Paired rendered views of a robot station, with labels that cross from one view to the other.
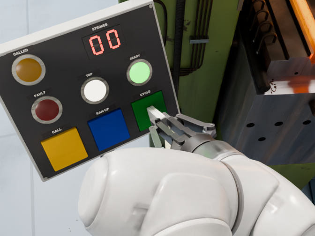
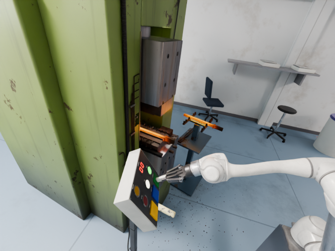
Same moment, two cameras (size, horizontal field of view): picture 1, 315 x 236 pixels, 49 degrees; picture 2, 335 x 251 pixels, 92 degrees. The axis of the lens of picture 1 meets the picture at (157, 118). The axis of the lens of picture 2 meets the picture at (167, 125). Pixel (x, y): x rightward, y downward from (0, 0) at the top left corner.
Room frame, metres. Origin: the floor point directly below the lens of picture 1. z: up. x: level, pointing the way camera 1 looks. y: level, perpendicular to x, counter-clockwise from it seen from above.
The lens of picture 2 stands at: (0.11, 0.63, 1.85)
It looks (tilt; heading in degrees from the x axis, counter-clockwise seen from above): 32 degrees down; 295
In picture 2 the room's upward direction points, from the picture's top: 7 degrees clockwise
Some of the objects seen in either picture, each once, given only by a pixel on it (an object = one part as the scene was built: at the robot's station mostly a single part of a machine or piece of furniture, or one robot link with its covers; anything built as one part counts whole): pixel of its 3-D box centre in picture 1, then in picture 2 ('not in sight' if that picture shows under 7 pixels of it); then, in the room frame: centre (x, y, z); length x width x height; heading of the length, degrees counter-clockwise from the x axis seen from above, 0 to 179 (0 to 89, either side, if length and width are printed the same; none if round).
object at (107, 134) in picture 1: (108, 129); (154, 193); (0.39, 0.10, 1.01); 0.07 x 0.05 x 0.07; 118
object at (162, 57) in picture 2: not in sight; (147, 66); (0.82, -0.42, 1.56); 0.42 x 0.39 x 0.40; 3
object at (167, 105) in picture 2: not in sight; (143, 99); (0.82, -0.38, 1.32); 0.42 x 0.20 x 0.10; 3
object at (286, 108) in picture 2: not in sight; (279, 122); (-0.70, -3.21, 0.33); 0.55 x 0.53 x 0.66; 10
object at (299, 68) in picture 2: not in sight; (302, 68); (-0.65, -3.40, 1.40); 0.32 x 0.31 x 0.08; 13
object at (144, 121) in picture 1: (149, 110); (155, 180); (0.44, 0.02, 1.00); 0.07 x 0.05 x 0.07; 118
